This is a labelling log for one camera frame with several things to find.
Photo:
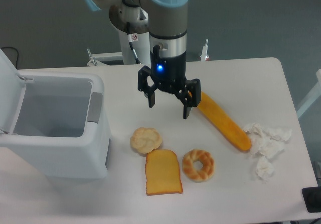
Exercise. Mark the black device at table edge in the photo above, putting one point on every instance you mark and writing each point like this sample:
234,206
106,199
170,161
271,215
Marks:
311,197

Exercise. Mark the long orange baguette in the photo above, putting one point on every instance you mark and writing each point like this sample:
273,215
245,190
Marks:
225,125

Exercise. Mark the white clamp post with red base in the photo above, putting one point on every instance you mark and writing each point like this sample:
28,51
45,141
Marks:
204,53

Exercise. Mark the orange toast slice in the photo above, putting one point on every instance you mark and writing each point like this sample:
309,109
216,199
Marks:
162,173

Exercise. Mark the braided ring bread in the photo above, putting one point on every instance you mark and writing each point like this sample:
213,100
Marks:
198,165

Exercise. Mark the white metal frame right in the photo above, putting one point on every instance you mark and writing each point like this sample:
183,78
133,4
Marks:
310,98

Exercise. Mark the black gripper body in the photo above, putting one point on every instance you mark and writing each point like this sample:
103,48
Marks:
168,73

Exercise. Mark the white open trash bin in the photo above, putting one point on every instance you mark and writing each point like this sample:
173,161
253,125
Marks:
55,121

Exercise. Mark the crumpled white tissue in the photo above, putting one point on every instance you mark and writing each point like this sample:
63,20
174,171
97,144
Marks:
266,144

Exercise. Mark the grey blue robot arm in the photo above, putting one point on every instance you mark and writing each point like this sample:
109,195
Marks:
166,22

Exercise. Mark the round pale bread bun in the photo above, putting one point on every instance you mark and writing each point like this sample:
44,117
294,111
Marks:
145,140

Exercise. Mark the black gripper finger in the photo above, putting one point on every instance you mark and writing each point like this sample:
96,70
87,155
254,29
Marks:
188,92
143,85

